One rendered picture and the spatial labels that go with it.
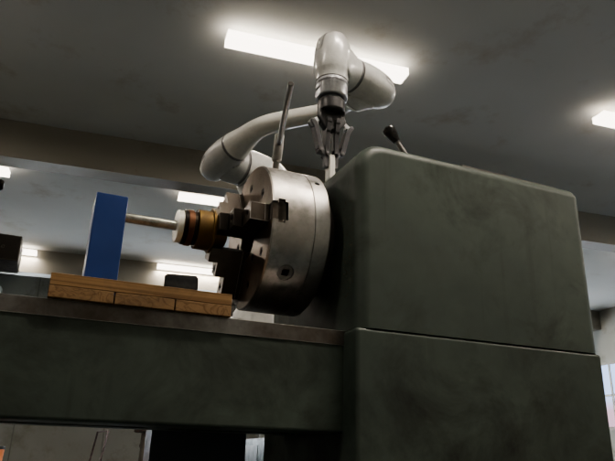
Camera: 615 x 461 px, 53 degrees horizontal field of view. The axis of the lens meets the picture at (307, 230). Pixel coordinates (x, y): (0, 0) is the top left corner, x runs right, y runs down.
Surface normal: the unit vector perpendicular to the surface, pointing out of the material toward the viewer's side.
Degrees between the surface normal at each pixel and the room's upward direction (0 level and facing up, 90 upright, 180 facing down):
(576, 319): 90
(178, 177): 90
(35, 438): 90
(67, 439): 90
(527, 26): 180
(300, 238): 104
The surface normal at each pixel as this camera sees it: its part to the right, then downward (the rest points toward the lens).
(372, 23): -0.03, 0.94
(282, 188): 0.37, -0.66
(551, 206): 0.40, -0.30
